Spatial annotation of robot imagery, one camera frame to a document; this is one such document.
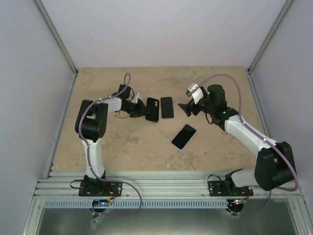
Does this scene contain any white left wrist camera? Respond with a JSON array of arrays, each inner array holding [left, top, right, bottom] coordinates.
[[132, 93, 143, 103]]

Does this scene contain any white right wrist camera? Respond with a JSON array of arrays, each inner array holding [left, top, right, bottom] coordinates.
[[186, 83, 204, 104]]

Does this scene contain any aluminium frame post left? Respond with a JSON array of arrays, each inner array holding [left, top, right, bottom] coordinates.
[[33, 0, 78, 77]]

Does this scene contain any aluminium frame post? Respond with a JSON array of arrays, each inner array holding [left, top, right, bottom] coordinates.
[[246, 0, 295, 75], [33, 0, 78, 77]]

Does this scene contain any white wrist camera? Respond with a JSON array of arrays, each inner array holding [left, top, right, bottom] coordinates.
[[132, 93, 143, 103], [186, 83, 204, 104]]

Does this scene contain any controller circuit board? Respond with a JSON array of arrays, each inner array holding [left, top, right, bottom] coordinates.
[[92, 198, 114, 207], [232, 198, 247, 205]]

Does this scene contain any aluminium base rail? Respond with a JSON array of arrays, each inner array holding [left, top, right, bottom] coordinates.
[[34, 170, 304, 198]]

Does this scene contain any grey slotted cable duct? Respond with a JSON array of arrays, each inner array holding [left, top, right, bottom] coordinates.
[[43, 199, 228, 209]]

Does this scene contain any left controller circuit board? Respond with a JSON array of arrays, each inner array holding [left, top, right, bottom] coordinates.
[[92, 198, 114, 207]]

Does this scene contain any clear plastic bag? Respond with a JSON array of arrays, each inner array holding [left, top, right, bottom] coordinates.
[[90, 216, 101, 231]]

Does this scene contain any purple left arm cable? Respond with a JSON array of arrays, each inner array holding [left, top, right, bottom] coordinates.
[[77, 72, 143, 217]]

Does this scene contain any aluminium frame post right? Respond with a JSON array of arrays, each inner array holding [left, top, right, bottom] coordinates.
[[246, 0, 295, 75]]

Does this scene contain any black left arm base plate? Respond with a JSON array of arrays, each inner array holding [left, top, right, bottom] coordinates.
[[78, 181, 123, 197]]

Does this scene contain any black phone case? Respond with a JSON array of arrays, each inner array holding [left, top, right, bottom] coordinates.
[[145, 97, 159, 122]]

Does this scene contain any black phone with white edge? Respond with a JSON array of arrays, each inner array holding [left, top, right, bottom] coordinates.
[[171, 124, 197, 150]]

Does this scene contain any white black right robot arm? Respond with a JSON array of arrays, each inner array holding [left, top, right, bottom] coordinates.
[[179, 83, 296, 195]]

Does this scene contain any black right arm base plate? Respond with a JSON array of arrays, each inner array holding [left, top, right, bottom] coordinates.
[[208, 181, 254, 197]]

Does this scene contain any right controller circuit board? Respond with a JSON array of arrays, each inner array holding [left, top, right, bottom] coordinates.
[[232, 198, 247, 205]]

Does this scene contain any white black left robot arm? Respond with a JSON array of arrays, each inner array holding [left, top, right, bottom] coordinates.
[[75, 84, 151, 195]]

